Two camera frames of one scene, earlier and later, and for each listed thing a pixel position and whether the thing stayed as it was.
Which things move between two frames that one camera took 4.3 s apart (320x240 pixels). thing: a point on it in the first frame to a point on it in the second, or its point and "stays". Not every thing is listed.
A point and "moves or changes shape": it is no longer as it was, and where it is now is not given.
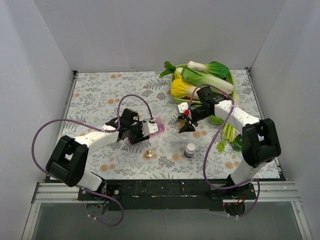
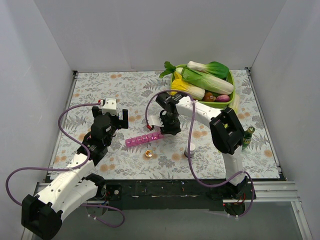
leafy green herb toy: (170, 68) stays
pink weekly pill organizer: (161, 127) moves or changes shape
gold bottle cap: (149, 153) stays
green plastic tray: (187, 101) stays
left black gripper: (136, 133) to (119, 120)
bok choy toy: (216, 69) stays
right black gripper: (192, 118) to (170, 128)
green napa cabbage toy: (196, 78) stays
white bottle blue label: (190, 149) stays
